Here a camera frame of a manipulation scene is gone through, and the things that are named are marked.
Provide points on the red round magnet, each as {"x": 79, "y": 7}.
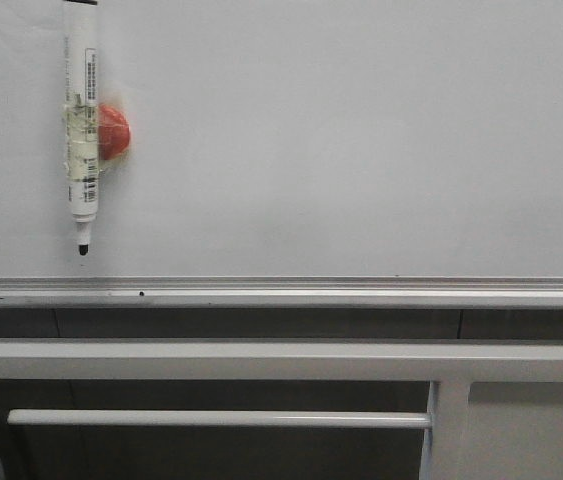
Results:
{"x": 114, "y": 132}

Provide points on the white whiteboard marker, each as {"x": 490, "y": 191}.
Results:
{"x": 81, "y": 118}

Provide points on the white horizontal stand rod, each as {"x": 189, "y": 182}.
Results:
{"x": 46, "y": 417}

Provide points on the whiteboard with aluminium frame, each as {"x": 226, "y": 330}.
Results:
{"x": 294, "y": 152}

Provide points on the white metal stand frame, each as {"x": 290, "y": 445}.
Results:
{"x": 449, "y": 369}

